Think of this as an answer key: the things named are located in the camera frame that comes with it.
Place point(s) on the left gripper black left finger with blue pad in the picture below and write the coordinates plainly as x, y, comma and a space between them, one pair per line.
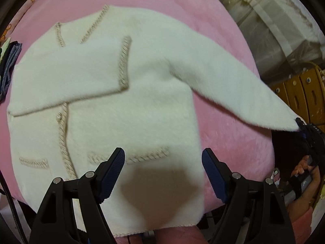
55, 221

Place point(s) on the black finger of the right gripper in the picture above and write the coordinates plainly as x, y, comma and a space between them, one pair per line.
314, 138

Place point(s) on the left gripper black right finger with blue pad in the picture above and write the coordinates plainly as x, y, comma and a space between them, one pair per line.
254, 211

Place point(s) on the white fuzzy cardigan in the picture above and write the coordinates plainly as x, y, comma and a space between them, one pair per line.
124, 77

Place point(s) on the person's right hand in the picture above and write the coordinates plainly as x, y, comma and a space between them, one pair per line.
309, 186

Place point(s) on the wooden drawer cabinet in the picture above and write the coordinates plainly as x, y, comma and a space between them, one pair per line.
304, 93

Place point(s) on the pink bed blanket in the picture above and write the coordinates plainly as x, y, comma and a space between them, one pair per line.
246, 149

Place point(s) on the beige ruffled cover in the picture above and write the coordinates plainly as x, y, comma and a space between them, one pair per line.
281, 34

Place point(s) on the blue folded jeans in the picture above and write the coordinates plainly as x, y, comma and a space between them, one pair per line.
7, 65

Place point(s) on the bear print quilt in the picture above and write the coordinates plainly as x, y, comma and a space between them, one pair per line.
16, 19

